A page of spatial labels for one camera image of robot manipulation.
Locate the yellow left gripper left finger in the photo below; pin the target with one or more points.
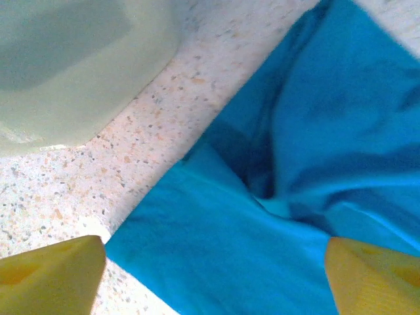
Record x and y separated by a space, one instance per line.
49 279

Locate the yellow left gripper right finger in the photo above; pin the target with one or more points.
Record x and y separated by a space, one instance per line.
374 279

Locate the blue t-shirt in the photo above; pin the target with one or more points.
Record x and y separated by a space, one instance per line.
295 164

